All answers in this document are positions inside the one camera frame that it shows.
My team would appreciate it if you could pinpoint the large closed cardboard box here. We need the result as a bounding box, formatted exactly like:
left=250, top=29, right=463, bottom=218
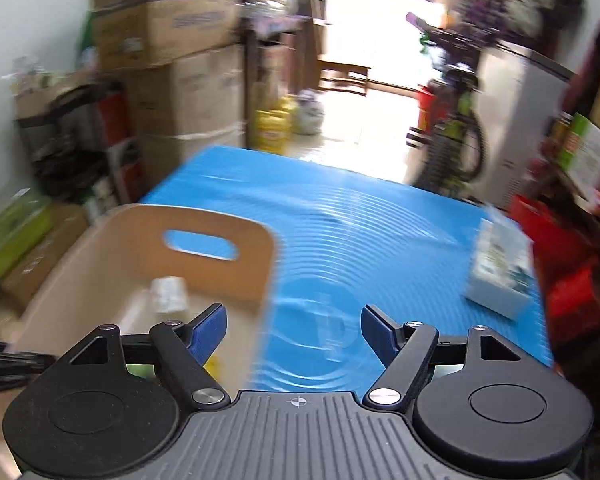
left=122, top=44, right=246, bottom=196

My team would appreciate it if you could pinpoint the green white carton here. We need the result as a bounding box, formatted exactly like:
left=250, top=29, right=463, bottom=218
left=555, top=112, right=600, bottom=193

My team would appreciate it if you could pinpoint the black metal cart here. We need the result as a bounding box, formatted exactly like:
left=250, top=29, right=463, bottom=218
left=15, top=80, right=131, bottom=206

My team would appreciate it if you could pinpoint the red shopping bag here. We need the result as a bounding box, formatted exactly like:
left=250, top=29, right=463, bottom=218
left=507, top=192, right=600, bottom=346

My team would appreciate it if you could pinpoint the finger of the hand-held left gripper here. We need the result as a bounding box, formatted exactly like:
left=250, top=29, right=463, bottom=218
left=0, top=337, right=57, bottom=386

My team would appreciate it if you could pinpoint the beige plastic basket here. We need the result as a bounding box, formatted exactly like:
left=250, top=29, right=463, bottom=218
left=10, top=203, right=275, bottom=396

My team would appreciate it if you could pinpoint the blue silicone mat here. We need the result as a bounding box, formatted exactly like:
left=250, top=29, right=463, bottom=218
left=139, top=145, right=556, bottom=393

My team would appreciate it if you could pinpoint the green black bicycle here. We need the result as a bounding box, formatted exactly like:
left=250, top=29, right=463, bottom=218
left=405, top=10, right=493, bottom=196

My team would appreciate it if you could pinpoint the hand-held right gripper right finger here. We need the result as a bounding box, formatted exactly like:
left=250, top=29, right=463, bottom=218
left=360, top=304, right=551, bottom=408

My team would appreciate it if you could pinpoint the white tissue pack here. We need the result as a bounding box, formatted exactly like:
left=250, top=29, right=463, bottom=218
left=464, top=217, right=535, bottom=320

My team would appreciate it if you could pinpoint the wooden chair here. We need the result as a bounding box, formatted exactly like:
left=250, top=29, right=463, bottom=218
left=318, top=57, right=372, bottom=98

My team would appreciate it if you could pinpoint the white plastic bottle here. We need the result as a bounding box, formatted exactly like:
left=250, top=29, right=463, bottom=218
left=150, top=276, right=190, bottom=318

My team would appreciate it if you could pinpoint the green clear container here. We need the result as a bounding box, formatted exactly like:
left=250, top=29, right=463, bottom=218
left=0, top=190, right=56, bottom=281

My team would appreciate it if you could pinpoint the white plastic bag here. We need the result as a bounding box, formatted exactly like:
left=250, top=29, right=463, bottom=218
left=292, top=90, right=326, bottom=136

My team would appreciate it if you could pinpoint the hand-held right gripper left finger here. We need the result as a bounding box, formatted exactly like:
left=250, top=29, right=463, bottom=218
left=55, top=302, right=230, bottom=409

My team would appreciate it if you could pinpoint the yellow plastic jug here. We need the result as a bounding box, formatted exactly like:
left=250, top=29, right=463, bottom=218
left=254, top=96, right=298, bottom=156

